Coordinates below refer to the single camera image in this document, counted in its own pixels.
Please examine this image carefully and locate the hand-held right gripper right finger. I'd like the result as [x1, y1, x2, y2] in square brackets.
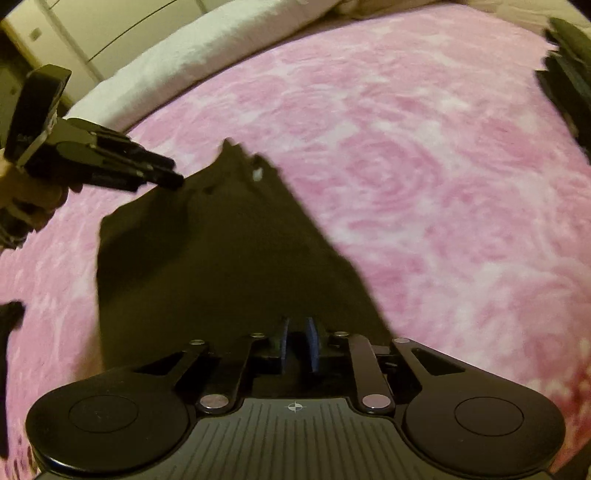
[303, 316, 468, 414]

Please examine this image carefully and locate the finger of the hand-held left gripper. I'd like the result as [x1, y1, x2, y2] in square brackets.
[100, 137, 177, 171]
[91, 170, 185, 192]

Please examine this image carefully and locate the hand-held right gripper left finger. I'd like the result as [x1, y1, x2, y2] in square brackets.
[131, 316, 291, 414]

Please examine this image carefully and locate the dark olive long-sleeve shirt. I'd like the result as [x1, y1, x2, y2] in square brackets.
[95, 137, 403, 376]

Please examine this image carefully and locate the person's left hand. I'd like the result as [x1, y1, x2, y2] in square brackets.
[0, 159, 69, 232]

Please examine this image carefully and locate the cream wardrobe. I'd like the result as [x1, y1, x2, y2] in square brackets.
[0, 0, 197, 109]

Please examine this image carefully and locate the white duvet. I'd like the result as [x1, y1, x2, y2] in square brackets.
[62, 0, 354, 136]

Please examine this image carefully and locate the pink floral blanket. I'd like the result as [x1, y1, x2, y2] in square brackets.
[0, 4, 591, 480]

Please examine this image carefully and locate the dark cloth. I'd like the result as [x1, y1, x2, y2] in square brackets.
[0, 300, 27, 460]

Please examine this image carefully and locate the beige pillow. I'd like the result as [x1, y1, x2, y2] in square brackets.
[464, 0, 591, 37]

